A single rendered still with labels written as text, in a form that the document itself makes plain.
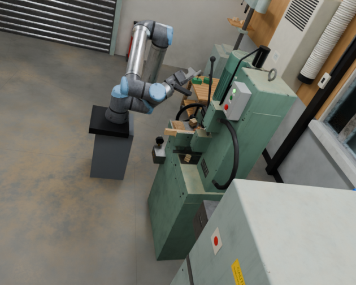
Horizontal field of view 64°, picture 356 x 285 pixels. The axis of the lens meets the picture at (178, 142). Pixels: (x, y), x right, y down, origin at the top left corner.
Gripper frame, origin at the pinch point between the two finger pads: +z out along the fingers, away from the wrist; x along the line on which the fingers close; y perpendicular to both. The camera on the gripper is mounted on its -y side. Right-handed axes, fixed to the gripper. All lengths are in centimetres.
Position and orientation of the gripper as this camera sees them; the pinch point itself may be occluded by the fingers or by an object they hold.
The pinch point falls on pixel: (196, 73)
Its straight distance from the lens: 175.3
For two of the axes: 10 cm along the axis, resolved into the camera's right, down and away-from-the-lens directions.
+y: -5.4, -8.1, -2.2
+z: 7.8, -5.8, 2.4
